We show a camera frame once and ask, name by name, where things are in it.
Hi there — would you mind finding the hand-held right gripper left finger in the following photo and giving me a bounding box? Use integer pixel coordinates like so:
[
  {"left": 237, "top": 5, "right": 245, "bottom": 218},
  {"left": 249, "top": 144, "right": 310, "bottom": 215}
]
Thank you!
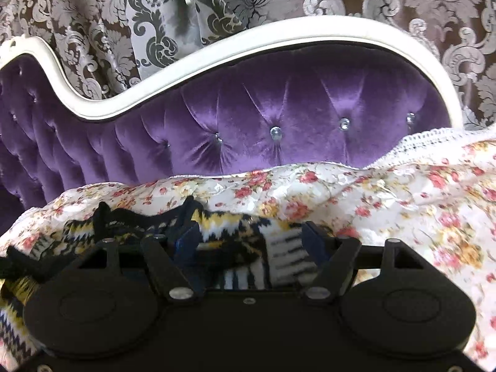
[{"left": 77, "top": 223, "right": 201, "bottom": 305}]

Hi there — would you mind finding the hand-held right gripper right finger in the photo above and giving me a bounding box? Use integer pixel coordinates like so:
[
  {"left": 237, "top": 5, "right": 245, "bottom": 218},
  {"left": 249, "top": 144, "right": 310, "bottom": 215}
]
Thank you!
[{"left": 301, "top": 221, "right": 427, "bottom": 305}]

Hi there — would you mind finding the patterned knit sweater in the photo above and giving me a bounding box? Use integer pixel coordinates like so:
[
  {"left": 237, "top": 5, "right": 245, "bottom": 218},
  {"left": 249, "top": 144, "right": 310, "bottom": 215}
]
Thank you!
[{"left": 0, "top": 197, "right": 315, "bottom": 362}]

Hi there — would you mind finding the floral blanket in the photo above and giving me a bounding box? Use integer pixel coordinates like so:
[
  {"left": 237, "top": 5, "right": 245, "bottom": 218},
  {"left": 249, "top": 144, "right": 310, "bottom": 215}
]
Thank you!
[{"left": 0, "top": 127, "right": 496, "bottom": 370}]

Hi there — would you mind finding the purple tufted sofa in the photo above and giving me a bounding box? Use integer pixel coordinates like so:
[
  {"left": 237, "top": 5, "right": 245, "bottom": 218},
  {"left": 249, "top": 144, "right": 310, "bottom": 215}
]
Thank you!
[{"left": 0, "top": 17, "right": 464, "bottom": 235}]

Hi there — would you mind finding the brown damask curtain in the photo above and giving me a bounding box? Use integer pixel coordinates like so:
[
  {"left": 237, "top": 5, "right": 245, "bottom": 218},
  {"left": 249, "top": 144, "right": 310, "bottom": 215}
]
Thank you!
[{"left": 0, "top": 0, "right": 496, "bottom": 131}]

